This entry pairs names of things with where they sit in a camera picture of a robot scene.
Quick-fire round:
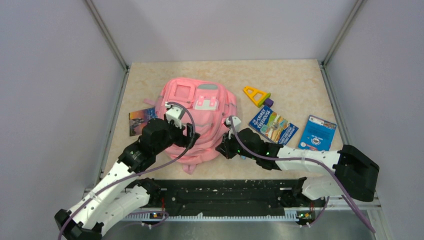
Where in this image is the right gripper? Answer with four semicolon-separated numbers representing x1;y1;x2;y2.
215;128;258;160

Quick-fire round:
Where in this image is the yellow toy triangle block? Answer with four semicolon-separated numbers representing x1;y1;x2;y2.
243;86;271;108

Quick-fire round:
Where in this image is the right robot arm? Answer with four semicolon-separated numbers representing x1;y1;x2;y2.
215;128;380;206

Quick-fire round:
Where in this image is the pink student backpack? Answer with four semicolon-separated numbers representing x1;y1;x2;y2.
143;77;237;174

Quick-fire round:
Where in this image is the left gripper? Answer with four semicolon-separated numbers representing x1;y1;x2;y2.
154;113;200;154

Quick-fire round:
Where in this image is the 91-Storey Treehouse book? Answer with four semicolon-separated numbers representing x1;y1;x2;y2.
248;106;299;145

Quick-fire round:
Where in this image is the Jane Eyre book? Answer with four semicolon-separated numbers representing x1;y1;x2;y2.
128;107;157;137

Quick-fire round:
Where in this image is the blue back-cover book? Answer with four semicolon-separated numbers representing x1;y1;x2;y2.
297;115;337;151

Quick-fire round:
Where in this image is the purple toy cube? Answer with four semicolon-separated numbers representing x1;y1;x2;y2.
263;98;274;108

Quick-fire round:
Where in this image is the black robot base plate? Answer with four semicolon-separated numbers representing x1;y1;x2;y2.
147;179;326;210

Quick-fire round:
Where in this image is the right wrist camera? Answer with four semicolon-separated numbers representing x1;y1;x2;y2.
224;115;242;139

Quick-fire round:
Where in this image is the aluminium frame rail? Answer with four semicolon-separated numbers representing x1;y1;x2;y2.
83;0;129;72

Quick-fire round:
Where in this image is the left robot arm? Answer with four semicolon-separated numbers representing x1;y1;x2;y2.
54;116;200;240

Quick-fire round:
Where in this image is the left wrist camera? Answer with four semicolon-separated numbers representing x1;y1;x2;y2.
164;101;186;129

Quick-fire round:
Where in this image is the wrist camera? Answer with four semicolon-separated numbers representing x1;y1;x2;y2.
224;115;242;139
164;101;186;129

